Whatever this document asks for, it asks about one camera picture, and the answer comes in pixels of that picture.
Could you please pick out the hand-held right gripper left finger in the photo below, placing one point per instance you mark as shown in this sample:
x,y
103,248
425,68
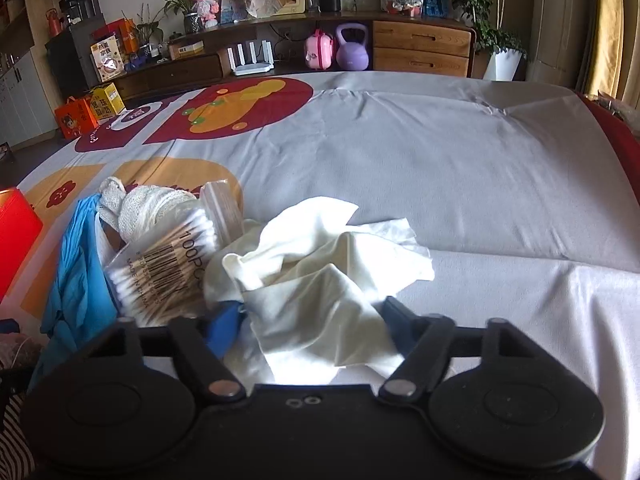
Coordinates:
x,y
225,324

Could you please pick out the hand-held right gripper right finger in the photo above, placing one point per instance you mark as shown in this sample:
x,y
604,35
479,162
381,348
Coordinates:
x,y
397,327

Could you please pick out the cotton swab pack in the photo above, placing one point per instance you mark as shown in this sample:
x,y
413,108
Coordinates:
x,y
165,270

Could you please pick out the white cloth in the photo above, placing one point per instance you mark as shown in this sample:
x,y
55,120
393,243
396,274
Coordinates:
x,y
300,280

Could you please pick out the clear plastic box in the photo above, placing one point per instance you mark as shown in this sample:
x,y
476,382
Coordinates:
x,y
222,210

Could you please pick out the white tissue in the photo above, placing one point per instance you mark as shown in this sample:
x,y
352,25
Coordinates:
x,y
150,210

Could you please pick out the printed tablecloth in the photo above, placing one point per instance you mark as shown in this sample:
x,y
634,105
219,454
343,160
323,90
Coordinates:
x,y
400,160

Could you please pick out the striped cloth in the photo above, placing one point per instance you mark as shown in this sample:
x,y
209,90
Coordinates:
x,y
12,435

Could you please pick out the yellow cardboard box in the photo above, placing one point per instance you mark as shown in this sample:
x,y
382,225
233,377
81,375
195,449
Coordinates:
x,y
107,102

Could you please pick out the orange gift box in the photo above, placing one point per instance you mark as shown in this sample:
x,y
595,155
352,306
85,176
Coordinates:
x,y
75,120

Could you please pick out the white router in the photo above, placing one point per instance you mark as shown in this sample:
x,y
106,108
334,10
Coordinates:
x,y
252,67

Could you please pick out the purple kettlebell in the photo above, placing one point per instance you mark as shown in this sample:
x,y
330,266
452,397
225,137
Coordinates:
x,y
352,55

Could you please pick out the small yellow carton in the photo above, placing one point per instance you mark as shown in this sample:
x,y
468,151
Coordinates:
x,y
185,50

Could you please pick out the white plant pot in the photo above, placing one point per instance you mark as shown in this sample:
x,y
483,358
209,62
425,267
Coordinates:
x,y
502,66

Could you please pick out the wooden TV cabinet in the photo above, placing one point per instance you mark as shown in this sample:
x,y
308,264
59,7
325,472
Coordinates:
x,y
420,40

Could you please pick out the printed snack box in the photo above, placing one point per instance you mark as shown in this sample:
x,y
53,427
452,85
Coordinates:
x,y
107,60

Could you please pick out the red cloth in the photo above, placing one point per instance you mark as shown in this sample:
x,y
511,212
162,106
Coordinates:
x,y
620,140

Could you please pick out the small potted leafy plant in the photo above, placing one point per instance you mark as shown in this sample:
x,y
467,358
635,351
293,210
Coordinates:
x,y
146,35

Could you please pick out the black cabinet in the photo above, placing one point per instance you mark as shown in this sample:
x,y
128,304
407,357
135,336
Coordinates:
x,y
70,65

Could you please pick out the potted plant with patterned pot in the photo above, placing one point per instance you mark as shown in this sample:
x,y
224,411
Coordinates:
x,y
192,22

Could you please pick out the white cupboard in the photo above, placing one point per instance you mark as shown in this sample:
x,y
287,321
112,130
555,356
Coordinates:
x,y
25,95

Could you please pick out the orange gift bag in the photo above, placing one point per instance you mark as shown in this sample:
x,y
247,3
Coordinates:
x,y
127,32

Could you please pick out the red gift box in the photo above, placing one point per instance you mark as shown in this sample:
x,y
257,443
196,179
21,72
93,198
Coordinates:
x,y
106,31

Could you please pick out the blue printed box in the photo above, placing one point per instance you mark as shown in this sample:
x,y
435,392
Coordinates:
x,y
231,2

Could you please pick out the tall green tree plant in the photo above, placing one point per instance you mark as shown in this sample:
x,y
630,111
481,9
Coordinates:
x,y
472,0

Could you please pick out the covered standing air conditioner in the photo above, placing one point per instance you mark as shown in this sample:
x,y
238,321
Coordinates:
x,y
555,20

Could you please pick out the red thermos bottle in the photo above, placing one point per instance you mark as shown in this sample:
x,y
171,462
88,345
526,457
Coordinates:
x,y
52,24

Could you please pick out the black coffee machine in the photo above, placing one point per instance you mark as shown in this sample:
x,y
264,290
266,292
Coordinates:
x,y
80,5

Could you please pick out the yellow curtain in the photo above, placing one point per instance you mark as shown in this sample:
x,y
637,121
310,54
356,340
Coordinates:
x,y
607,25

